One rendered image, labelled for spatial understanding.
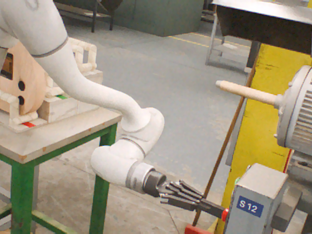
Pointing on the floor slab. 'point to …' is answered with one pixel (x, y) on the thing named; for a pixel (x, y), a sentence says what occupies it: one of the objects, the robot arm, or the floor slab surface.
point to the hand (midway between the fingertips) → (211, 208)
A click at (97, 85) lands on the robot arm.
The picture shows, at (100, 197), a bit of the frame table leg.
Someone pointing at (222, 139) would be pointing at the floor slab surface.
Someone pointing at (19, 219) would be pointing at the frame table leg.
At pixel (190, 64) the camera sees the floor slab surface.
